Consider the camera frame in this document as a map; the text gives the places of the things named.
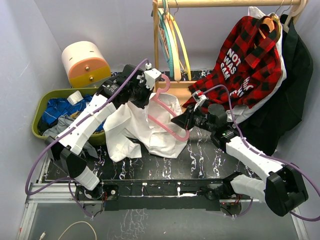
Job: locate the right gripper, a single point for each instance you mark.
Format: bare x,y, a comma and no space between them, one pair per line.
185,120

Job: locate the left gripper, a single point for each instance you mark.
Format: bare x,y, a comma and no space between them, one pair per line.
141,104

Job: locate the white shirt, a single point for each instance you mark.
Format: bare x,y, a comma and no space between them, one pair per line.
130,122

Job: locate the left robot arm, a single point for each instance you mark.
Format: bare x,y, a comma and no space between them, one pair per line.
64,150

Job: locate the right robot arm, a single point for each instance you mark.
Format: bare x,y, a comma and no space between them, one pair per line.
278,185

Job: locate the yellow hanger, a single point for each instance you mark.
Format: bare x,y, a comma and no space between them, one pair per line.
182,50

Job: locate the red plaid shirt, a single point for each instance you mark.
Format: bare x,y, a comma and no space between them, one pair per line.
246,71

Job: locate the orange wooden hanger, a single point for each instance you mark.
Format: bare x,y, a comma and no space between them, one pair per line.
273,24

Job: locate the cream wooden hanger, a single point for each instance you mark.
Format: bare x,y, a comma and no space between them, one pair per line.
294,14

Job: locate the wooden clothes rack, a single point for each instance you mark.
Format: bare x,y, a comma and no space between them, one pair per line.
179,89

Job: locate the round pastel drawer cabinet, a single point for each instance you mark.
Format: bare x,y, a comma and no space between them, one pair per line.
84,64

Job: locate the olive green laundry basket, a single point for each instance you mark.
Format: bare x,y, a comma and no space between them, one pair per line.
96,139

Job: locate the grey garment in basket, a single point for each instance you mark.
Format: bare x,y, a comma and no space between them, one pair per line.
63,122

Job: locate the black garment on rack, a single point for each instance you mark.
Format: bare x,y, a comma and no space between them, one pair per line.
284,110

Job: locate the blue garment in basket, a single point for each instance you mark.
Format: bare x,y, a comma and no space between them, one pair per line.
57,107

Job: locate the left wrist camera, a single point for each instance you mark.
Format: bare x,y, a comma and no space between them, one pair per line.
151,76

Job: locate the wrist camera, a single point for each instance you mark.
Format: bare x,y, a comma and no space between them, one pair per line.
151,76
199,98

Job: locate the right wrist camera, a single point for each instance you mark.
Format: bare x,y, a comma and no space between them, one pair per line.
199,98

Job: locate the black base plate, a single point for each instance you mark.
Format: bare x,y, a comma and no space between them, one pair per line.
167,194

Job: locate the aluminium frame rail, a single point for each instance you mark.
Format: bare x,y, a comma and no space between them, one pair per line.
59,191

